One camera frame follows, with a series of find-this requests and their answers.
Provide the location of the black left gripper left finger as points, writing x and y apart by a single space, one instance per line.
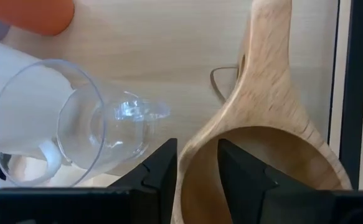
75 207

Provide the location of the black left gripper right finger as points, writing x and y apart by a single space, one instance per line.
293 208

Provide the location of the clear glass cup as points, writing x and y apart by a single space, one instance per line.
122 124

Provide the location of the white mug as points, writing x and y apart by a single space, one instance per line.
10 59

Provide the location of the orange cup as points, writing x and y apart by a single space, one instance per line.
28 15

